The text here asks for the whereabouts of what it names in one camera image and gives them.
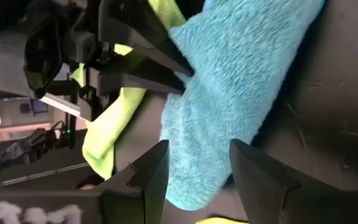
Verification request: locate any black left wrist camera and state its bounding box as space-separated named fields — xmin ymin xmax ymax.
xmin=23 ymin=14 xmax=64 ymax=99

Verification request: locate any lime yellow microfiber towel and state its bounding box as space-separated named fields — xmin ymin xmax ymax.
xmin=194 ymin=217 xmax=250 ymax=224

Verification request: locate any green microfiber towel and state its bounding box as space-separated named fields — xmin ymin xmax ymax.
xmin=70 ymin=0 xmax=188 ymax=181

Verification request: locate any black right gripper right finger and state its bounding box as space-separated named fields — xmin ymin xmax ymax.
xmin=229 ymin=139 xmax=358 ymax=224

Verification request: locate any black panel white lettering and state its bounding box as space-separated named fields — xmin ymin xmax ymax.
xmin=0 ymin=188 xmax=103 ymax=224

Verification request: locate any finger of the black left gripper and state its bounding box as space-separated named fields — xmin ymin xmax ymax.
xmin=98 ymin=61 xmax=186 ymax=96
xmin=99 ymin=0 xmax=195 ymax=77

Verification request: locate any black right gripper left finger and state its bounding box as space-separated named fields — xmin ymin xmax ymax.
xmin=100 ymin=139 xmax=170 ymax=224

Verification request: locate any teal microfiber towel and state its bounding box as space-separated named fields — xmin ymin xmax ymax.
xmin=159 ymin=0 xmax=326 ymax=212

